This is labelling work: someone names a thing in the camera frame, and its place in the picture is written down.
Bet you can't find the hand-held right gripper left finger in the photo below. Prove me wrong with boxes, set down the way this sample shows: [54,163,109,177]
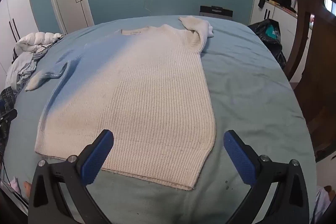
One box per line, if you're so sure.
[28,130,114,224]

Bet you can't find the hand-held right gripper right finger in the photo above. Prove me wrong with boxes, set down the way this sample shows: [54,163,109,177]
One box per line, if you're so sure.
[223,130,310,224]

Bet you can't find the cream knit sweater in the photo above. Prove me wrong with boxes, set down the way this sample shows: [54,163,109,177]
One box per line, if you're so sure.
[25,15,217,191]

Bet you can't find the dark plaid cloth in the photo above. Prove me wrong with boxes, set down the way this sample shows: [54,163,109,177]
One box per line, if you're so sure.
[0,86,17,111]

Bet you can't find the pale grey-blue crumpled cloth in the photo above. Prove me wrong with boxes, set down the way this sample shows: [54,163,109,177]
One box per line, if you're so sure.
[5,51,42,93]

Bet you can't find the bed with blue sheet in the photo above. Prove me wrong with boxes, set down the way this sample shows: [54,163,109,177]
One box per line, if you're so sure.
[0,15,318,224]

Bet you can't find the white wardrobe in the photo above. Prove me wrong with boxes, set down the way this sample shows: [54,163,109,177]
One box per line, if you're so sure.
[0,0,40,75]

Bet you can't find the black garbage bag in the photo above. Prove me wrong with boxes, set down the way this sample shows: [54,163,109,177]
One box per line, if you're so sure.
[247,19,287,68]

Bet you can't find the brown wooden chair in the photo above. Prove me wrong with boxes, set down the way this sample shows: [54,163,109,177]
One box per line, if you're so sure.
[285,0,336,161]

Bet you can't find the white low cabinet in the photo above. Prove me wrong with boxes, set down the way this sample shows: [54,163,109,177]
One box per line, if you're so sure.
[249,0,298,38]

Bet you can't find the black flat box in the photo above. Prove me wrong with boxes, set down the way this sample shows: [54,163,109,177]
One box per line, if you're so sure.
[199,5,234,20]

